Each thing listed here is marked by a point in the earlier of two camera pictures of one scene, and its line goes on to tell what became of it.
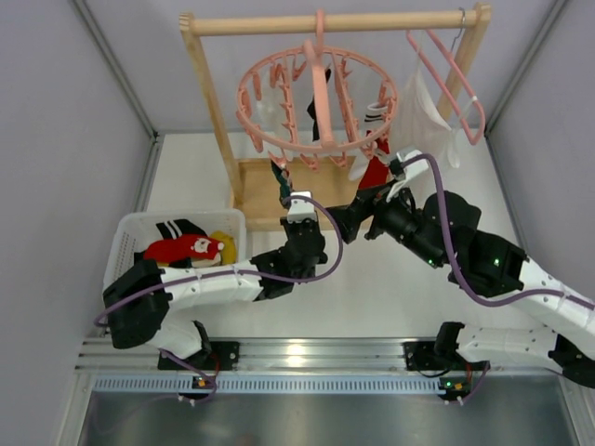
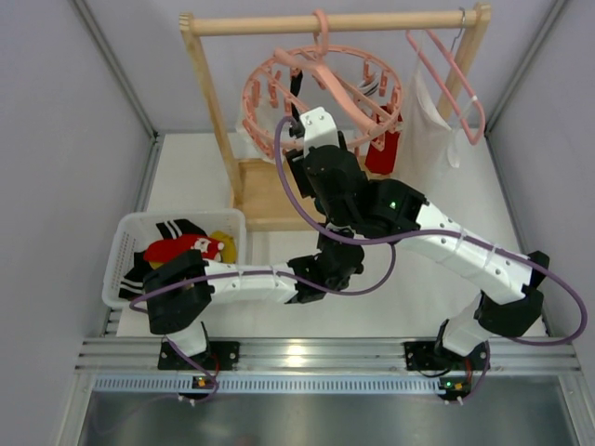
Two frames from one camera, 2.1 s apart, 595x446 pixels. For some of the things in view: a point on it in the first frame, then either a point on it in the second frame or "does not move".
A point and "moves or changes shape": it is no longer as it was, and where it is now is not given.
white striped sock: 374,112 to 369,88
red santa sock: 178,248 does not move
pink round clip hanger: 283,154 moves or changes shape
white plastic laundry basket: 133,232 does not move
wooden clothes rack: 294,193 does not move
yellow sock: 228,253 does not move
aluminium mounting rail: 308,365 does not move
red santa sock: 376,171 moves or changes shape
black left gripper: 288,201 to 335,233
